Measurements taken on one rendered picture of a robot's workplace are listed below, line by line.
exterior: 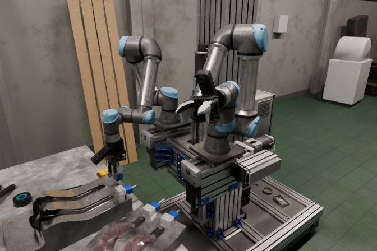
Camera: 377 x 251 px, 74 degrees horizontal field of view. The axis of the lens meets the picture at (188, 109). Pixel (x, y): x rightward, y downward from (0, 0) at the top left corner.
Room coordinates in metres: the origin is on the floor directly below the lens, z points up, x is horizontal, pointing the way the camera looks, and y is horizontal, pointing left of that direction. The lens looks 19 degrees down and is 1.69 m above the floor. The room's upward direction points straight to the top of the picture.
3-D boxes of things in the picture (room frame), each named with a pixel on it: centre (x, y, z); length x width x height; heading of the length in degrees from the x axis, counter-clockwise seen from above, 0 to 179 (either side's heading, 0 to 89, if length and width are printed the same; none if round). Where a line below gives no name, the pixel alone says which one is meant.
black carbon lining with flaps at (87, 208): (0.94, 0.53, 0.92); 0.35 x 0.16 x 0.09; 130
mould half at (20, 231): (0.94, 0.55, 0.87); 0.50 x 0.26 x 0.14; 130
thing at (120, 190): (1.07, 0.30, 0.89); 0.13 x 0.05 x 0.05; 130
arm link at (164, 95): (1.63, 0.14, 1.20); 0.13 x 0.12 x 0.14; 77
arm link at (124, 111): (1.23, 0.34, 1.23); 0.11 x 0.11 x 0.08; 77
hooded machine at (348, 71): (5.36, -3.45, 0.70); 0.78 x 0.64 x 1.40; 127
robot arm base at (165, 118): (1.63, 0.13, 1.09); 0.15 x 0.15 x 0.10
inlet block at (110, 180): (1.15, 0.37, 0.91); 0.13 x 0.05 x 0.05; 130
